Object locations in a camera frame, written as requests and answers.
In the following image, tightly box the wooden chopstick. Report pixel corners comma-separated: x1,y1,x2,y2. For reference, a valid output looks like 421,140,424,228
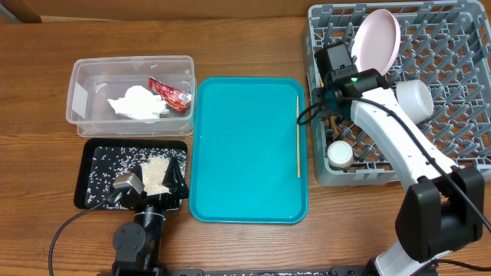
295,95,301,179
321,73,340,140

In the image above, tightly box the cream white cup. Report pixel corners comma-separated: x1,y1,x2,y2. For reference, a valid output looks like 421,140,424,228
327,140,354,170

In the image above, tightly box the white rice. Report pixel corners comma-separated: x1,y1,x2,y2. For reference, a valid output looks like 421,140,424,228
82,146,187,209

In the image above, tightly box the large pink plate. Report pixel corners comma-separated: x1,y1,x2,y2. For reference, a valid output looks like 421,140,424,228
351,9,401,75

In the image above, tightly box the red snack wrapper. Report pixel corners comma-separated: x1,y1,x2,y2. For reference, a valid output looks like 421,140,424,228
149,77,191,112

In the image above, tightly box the grey bowl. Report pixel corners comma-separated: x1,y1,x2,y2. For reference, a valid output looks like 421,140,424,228
396,80,434,124

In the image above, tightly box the white napkin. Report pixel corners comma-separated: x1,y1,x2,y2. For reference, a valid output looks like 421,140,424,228
107,85,170,120

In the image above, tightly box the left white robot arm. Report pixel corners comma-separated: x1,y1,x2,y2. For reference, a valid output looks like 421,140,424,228
111,157,189,275

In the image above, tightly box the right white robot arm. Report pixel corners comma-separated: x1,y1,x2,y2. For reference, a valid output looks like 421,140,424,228
311,41,490,275

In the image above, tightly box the teal plastic tray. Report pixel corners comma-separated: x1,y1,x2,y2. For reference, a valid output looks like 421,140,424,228
189,77,308,224

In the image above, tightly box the black rectangular tray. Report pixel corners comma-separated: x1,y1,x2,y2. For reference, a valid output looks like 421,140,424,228
74,138,187,209

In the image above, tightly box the clear plastic bin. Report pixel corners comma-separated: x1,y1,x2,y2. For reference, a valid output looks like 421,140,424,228
66,55,197,137

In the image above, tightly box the grey dish rack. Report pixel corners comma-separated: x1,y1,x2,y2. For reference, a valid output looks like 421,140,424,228
302,1,490,178

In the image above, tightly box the cardboard box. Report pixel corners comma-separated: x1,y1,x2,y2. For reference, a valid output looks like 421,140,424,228
0,0,434,24

